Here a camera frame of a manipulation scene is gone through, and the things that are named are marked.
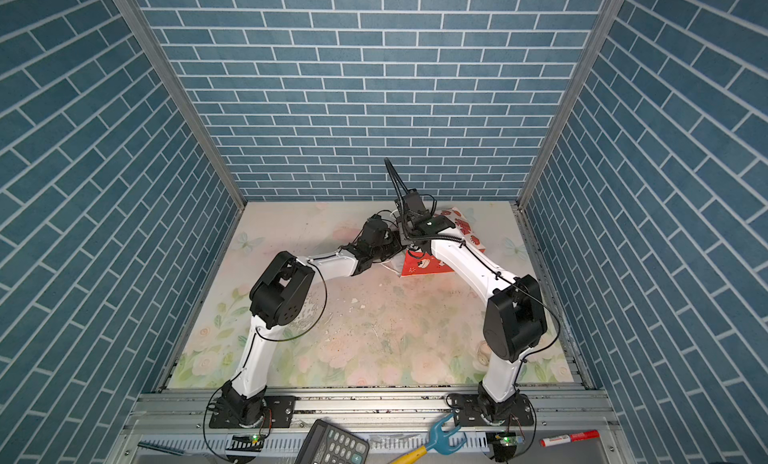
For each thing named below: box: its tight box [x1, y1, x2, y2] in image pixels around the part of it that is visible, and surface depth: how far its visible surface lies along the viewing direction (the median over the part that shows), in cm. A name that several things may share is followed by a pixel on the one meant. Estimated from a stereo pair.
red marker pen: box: [540, 429, 600, 447], surface depth 71 cm
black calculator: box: [294, 418, 370, 464], surface depth 69 cm
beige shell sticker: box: [472, 340, 492, 369], surface depth 84 cm
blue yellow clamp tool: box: [391, 413, 467, 464], surface depth 70 cm
